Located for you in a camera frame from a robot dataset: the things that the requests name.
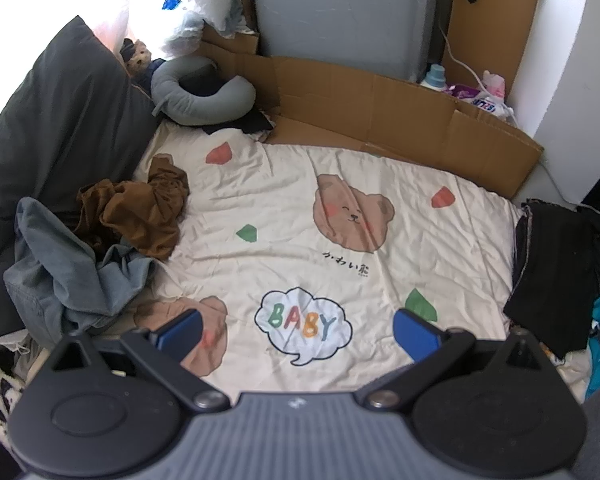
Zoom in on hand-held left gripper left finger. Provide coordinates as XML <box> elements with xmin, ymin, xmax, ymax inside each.
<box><xmin>45</xmin><ymin>307</ymin><xmax>231</xmax><ymax>414</ymax></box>

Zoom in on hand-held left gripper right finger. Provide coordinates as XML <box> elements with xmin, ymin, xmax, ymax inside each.
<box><xmin>355</xmin><ymin>308</ymin><xmax>551</xmax><ymax>411</ymax></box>

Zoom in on brown printed t-shirt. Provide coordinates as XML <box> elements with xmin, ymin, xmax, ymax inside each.
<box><xmin>77</xmin><ymin>155</ymin><xmax>191</xmax><ymax>261</ymax></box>

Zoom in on black folded cloth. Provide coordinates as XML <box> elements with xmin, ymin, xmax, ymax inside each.
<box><xmin>502</xmin><ymin>199</ymin><xmax>600</xmax><ymax>361</ymax></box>

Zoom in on blue-grey denim garment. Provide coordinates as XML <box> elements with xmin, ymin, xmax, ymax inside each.
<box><xmin>2</xmin><ymin>196</ymin><xmax>166</xmax><ymax>351</ymax></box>

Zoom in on cream bear printed blanket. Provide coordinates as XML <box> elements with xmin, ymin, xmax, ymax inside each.
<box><xmin>0</xmin><ymin>122</ymin><xmax>596</xmax><ymax>401</ymax></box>

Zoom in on black and white spotted cloth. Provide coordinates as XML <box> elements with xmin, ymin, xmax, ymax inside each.
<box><xmin>0</xmin><ymin>345</ymin><xmax>36</xmax><ymax>441</ymax></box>

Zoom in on small black cloth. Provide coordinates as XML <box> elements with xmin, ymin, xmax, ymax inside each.
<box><xmin>202</xmin><ymin>107</ymin><xmax>276</xmax><ymax>136</ymax></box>

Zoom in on flattened cardboard box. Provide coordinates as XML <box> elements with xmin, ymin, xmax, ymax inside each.
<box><xmin>200</xmin><ymin>25</ymin><xmax>546</xmax><ymax>201</ymax></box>

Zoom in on grey neck pillow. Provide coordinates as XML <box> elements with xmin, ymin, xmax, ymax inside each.
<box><xmin>150</xmin><ymin>55</ymin><xmax>258</xmax><ymax>127</ymax></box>

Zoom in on dark grey pillow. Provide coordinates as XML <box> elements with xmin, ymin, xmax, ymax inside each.
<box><xmin>0</xmin><ymin>15</ymin><xmax>158</xmax><ymax>331</ymax></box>

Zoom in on white refill pouch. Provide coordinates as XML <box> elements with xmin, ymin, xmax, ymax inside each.
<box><xmin>472</xmin><ymin>95</ymin><xmax>513</xmax><ymax>121</ymax></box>

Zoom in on white bottle with blue cap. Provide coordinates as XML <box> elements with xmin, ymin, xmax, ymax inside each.
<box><xmin>419</xmin><ymin>63</ymin><xmax>448</xmax><ymax>92</ymax></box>

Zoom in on pink plastic bag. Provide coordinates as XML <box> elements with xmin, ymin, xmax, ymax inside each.
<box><xmin>482</xmin><ymin>70</ymin><xmax>507</xmax><ymax>102</ymax></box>

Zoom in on colourful plastic packets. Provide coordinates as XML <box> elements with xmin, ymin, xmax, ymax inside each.
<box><xmin>437</xmin><ymin>25</ymin><xmax>581</xmax><ymax>211</ymax></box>

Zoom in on brown teddy bear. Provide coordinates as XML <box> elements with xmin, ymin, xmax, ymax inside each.
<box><xmin>120</xmin><ymin>39</ymin><xmax>153</xmax><ymax>78</ymax></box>

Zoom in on pale blue plastic bag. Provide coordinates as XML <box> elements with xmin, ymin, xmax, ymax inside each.
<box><xmin>162</xmin><ymin>0</ymin><xmax>206</xmax><ymax>56</ymax></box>

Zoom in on tall cardboard box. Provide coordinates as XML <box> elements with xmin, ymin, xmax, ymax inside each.
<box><xmin>432</xmin><ymin>0</ymin><xmax>556</xmax><ymax>106</ymax></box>

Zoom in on grey upright mattress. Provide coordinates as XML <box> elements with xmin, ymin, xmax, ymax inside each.
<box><xmin>247</xmin><ymin>0</ymin><xmax>443</xmax><ymax>86</ymax></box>

